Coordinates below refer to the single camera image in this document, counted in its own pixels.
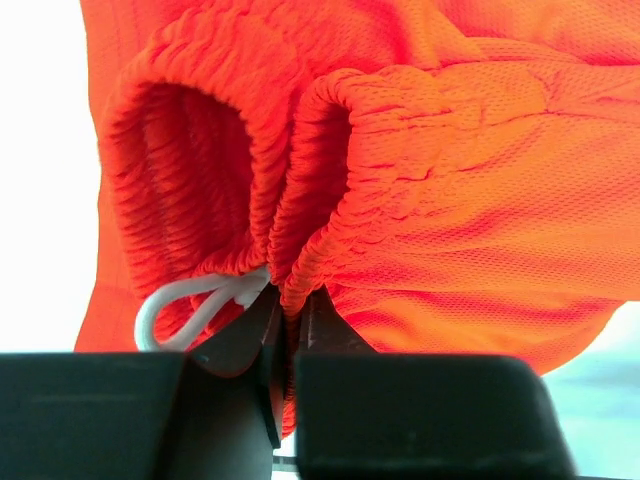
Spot orange shorts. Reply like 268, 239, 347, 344
74, 0, 640, 441

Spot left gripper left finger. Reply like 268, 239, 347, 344
1, 287, 281, 479

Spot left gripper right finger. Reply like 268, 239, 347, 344
295, 289, 576, 479

